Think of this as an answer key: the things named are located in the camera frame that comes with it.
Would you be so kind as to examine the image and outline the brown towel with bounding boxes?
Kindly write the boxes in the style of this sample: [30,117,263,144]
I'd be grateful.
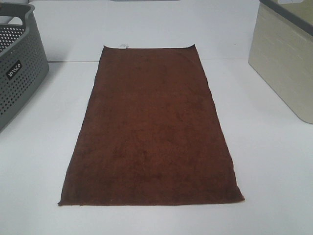
[59,46,244,206]

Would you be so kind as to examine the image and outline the white towel care label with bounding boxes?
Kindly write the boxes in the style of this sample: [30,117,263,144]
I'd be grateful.
[119,44,129,49]

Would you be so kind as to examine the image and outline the beige storage bin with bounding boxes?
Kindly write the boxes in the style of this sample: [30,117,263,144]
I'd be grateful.
[248,0,313,123]

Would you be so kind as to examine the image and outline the grey perforated plastic basket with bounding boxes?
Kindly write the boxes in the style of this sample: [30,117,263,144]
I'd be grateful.
[0,2,49,129]

